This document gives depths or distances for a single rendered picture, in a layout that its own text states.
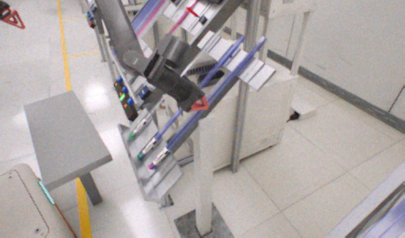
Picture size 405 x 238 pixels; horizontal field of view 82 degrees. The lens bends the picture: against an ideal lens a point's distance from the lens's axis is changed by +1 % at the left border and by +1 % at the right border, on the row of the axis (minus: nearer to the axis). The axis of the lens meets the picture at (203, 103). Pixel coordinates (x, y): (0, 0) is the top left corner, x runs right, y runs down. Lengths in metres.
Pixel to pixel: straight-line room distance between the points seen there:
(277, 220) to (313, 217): 0.21
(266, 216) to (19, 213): 1.24
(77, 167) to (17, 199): 0.53
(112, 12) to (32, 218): 1.06
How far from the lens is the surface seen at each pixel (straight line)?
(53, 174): 1.06
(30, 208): 1.44
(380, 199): 0.52
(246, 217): 1.51
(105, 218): 1.59
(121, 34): 0.56
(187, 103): 0.59
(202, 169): 0.96
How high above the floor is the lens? 1.32
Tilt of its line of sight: 36 degrees down
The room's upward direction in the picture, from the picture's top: straight up
